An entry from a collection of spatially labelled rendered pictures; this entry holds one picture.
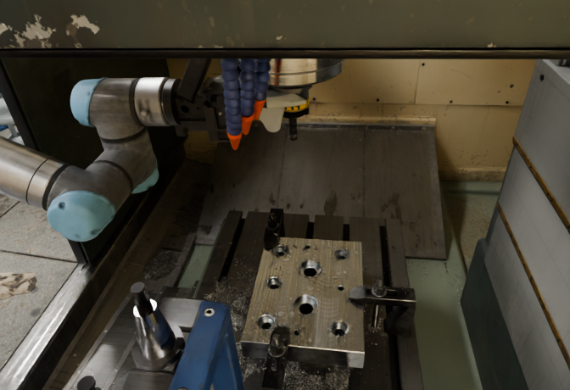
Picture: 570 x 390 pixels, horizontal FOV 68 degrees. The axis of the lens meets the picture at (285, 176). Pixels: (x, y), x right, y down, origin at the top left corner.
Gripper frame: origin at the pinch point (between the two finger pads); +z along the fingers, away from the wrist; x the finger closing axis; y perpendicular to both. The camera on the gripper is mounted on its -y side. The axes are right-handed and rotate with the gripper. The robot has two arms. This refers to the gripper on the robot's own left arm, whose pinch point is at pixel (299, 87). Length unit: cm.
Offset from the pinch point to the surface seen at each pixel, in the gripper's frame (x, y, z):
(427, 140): -96, 62, 39
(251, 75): 16.8, -8.3, -2.8
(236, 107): 19.0, -5.8, -4.2
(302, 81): 7.4, -3.9, 1.3
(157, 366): 31.5, 21.8, -14.6
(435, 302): -32, 83, 35
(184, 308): 22.4, 22.5, -14.6
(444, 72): -100, 36, 42
